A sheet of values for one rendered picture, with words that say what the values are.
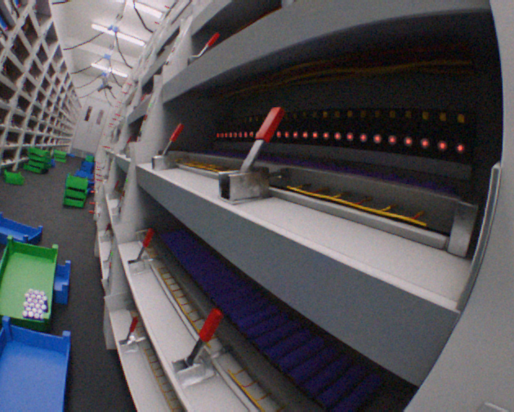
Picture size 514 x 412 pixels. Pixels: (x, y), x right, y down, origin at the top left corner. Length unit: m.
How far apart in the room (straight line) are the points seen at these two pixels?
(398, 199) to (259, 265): 0.10
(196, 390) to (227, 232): 0.17
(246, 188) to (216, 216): 0.03
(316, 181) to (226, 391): 0.22
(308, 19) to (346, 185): 0.15
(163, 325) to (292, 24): 0.38
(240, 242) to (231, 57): 0.23
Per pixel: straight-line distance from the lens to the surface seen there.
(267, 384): 0.26
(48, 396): 0.69
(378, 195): 0.19
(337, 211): 0.18
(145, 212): 0.64
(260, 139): 0.22
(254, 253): 0.17
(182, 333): 0.35
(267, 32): 0.28
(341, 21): 0.21
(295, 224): 0.16
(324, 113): 0.37
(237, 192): 0.20
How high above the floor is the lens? 0.55
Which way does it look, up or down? 3 degrees down
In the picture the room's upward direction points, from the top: 17 degrees clockwise
